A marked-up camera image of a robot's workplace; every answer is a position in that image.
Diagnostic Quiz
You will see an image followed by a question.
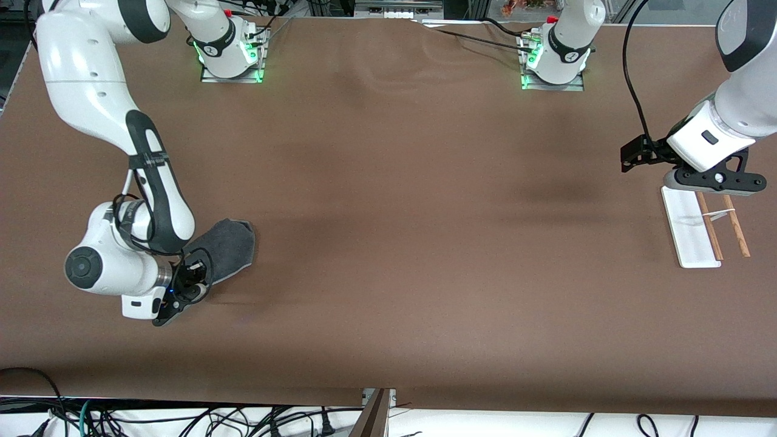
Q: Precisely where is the grey towel with pink tag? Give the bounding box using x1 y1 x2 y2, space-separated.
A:
182 218 256 286

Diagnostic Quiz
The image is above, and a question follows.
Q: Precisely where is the white rack with wooden rods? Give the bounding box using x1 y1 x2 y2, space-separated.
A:
660 185 752 269

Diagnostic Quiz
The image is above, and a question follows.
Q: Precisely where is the brown table cover sheet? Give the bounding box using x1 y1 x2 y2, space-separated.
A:
0 11 777 418

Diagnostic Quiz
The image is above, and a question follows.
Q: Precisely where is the white power strip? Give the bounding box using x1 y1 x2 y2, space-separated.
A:
355 0 444 19

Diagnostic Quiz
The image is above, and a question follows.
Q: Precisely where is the black left arm wrist cable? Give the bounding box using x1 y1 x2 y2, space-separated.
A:
622 0 656 146

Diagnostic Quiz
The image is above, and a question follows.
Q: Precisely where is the black tangled cable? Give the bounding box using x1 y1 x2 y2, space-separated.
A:
94 407 316 437

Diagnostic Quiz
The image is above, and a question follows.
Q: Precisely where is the black looped cable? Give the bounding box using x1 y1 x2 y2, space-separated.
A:
0 367 64 437

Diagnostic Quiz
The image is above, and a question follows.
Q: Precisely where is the short black base cable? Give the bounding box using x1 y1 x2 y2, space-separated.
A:
483 17 535 38

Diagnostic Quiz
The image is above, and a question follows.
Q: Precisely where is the long black base cable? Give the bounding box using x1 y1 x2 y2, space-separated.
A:
413 20 541 49

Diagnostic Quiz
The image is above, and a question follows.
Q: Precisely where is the grey table support post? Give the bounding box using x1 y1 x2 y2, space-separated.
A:
351 388 390 437

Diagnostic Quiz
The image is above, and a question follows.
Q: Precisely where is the thin black base cable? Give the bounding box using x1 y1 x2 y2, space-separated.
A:
246 13 295 46

